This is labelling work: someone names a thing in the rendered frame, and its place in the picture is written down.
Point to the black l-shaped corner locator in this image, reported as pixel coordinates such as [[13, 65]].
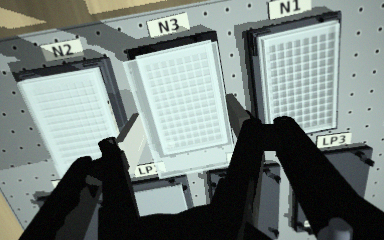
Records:
[[108, 76]]

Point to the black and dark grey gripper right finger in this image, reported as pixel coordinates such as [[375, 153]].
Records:
[[330, 204]]

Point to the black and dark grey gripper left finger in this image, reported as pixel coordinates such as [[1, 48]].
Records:
[[67, 212]]

